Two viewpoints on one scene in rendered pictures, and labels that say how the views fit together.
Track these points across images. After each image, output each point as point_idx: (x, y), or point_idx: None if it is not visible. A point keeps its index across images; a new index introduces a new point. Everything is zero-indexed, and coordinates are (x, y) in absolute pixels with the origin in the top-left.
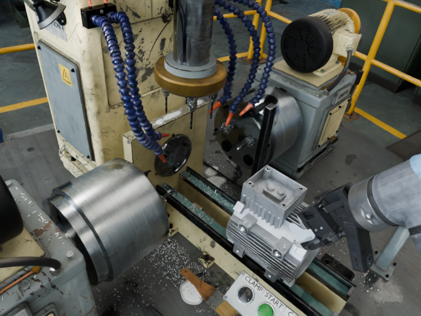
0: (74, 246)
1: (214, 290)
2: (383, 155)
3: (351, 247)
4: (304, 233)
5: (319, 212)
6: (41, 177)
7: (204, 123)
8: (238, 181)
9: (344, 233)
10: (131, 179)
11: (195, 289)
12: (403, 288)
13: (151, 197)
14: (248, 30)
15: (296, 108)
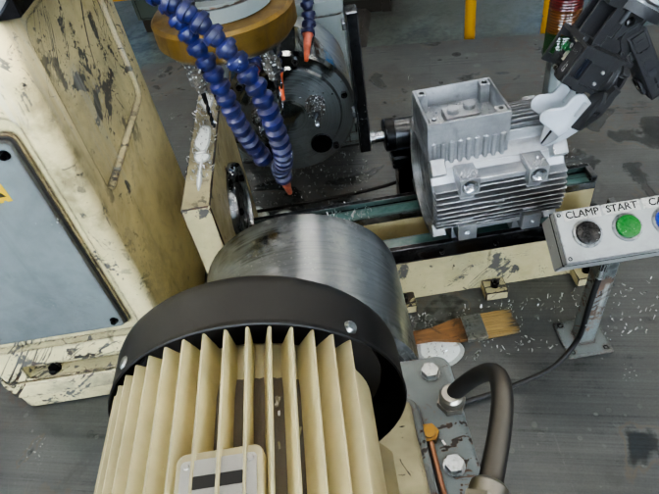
0: (408, 361)
1: (459, 321)
2: (400, 53)
3: (645, 69)
4: (569, 109)
5: (597, 49)
6: (15, 459)
7: (231, 132)
8: (305, 199)
9: (630, 57)
10: (314, 230)
11: (440, 342)
12: (584, 149)
13: (362, 234)
14: None
15: (323, 27)
